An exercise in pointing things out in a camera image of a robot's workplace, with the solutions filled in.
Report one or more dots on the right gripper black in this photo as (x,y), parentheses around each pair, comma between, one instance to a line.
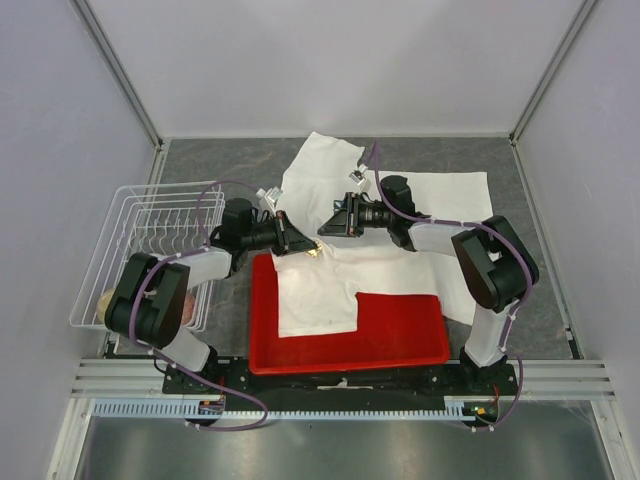
(345,221)

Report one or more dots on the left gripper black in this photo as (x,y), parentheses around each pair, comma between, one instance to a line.
(288,238)

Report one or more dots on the gold leaf brooch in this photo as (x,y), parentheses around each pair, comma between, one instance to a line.
(315,251)

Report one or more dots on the white t-shirt daisy print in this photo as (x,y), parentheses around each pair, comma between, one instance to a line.
(317,295)

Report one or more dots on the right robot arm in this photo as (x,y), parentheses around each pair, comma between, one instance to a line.
(497,268)

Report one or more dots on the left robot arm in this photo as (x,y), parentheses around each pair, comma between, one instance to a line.
(147,303)

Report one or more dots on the red plastic bin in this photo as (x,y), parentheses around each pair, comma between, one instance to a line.
(392,331)

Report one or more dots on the pink patterned bowl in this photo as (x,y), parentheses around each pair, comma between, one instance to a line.
(189,311)

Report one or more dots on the beige ceramic bowl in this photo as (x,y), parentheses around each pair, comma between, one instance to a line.
(103,304)

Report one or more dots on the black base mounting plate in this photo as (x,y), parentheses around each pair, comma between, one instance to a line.
(392,388)

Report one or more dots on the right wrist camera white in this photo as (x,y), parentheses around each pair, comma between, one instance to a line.
(360,180)

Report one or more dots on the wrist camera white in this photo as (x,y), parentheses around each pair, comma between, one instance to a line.
(268,199)
(360,180)

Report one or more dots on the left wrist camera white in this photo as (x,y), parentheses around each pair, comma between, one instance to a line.
(268,199)

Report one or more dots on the white wire dish rack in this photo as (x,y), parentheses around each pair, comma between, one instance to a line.
(161,219)

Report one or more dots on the slotted cable duct rail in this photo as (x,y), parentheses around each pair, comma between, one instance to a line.
(206,410)

